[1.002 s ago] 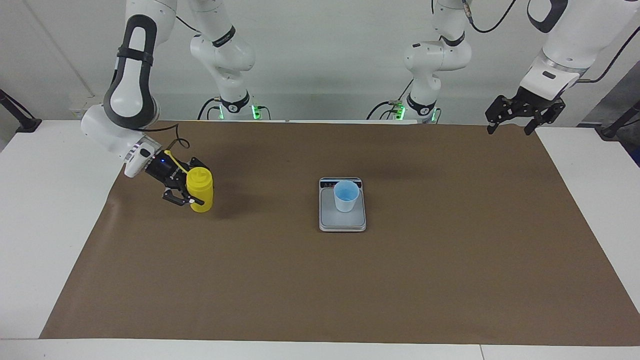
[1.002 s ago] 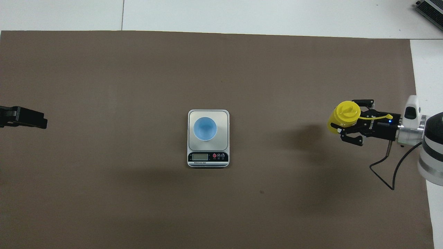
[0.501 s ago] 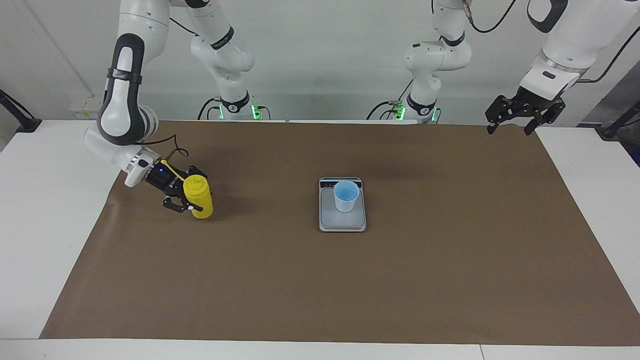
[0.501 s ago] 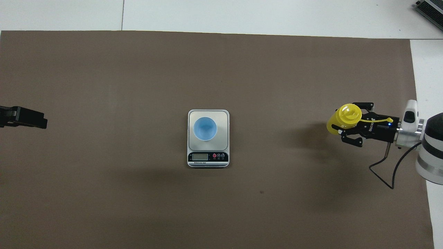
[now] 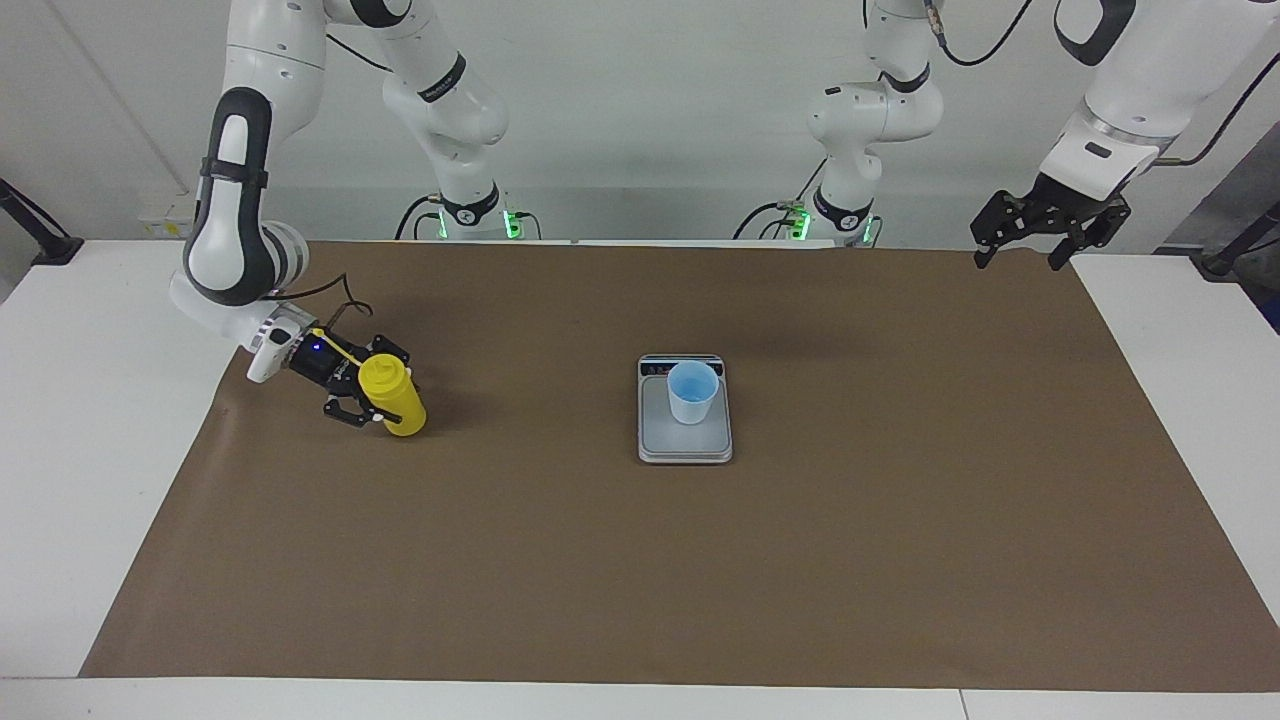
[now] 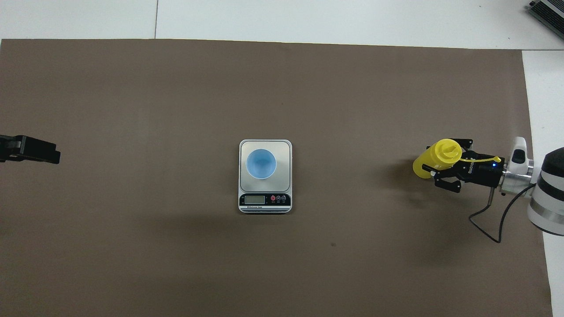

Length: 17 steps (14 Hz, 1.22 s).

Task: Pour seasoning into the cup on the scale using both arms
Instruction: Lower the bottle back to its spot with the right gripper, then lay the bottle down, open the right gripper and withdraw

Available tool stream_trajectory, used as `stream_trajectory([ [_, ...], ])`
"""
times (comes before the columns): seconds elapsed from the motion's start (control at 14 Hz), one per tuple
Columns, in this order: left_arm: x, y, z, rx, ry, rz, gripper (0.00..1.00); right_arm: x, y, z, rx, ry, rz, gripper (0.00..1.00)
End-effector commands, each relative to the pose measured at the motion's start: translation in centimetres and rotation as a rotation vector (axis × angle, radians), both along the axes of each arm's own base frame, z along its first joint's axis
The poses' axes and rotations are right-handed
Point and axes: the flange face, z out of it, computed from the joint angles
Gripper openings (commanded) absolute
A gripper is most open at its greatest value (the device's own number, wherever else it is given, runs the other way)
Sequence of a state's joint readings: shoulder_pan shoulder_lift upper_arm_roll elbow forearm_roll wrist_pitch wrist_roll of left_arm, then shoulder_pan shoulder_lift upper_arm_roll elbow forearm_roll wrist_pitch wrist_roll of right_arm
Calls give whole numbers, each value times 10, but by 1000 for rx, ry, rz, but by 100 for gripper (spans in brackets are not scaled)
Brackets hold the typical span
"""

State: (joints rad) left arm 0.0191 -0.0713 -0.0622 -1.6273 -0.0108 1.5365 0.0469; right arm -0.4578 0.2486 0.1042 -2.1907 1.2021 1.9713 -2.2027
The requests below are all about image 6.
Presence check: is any yellow squeeze bottle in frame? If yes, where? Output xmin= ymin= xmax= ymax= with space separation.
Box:
xmin=412 ymin=138 xmax=502 ymax=180

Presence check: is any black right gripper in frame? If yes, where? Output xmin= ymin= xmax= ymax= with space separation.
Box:
xmin=422 ymin=139 xmax=504 ymax=193

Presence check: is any light blue plastic cup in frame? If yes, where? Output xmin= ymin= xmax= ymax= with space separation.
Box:
xmin=246 ymin=149 xmax=277 ymax=180

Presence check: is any silver digital kitchen scale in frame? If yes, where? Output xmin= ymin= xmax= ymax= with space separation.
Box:
xmin=238 ymin=139 xmax=293 ymax=214

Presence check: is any brown table mat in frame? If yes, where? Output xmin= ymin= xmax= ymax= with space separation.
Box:
xmin=0 ymin=39 xmax=553 ymax=317

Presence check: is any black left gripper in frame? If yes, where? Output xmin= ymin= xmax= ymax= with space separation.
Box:
xmin=0 ymin=134 xmax=61 ymax=164

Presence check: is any grey finned metal device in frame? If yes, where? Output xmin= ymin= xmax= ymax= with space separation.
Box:
xmin=528 ymin=0 xmax=564 ymax=41

